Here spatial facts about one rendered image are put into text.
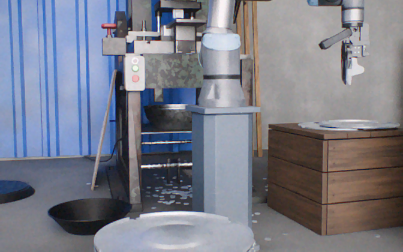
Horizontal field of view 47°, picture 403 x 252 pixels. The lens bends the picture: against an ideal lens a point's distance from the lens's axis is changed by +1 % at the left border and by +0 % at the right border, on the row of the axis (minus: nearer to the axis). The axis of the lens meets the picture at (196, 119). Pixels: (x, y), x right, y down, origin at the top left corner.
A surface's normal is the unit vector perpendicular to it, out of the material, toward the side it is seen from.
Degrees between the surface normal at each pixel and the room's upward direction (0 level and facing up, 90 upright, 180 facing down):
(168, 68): 90
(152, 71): 90
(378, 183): 90
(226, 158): 90
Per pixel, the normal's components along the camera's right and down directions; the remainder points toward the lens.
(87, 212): 0.28, -0.60
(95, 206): 0.06, -0.60
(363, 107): 0.23, 0.08
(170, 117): -0.20, 0.34
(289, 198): -0.95, 0.04
